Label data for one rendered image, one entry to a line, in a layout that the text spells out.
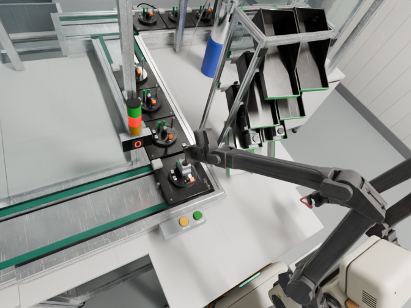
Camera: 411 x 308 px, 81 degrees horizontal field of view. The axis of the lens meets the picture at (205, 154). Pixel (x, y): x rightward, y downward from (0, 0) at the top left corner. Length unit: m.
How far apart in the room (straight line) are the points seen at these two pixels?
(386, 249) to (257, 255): 0.55
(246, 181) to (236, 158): 0.65
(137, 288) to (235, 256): 0.98
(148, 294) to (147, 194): 0.99
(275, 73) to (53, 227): 1.07
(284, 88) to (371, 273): 0.64
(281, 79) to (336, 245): 0.55
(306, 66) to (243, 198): 0.73
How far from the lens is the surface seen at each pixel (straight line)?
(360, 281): 0.95
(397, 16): 3.80
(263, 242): 1.33
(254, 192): 1.41
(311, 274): 0.87
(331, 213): 2.78
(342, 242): 0.77
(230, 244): 1.27
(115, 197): 1.23
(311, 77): 1.02
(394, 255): 1.02
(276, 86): 0.90
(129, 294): 2.05
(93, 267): 1.21
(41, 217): 1.26
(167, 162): 1.24
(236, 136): 1.10
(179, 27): 1.97
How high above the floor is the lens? 2.04
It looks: 55 degrees down
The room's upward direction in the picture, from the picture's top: 21 degrees clockwise
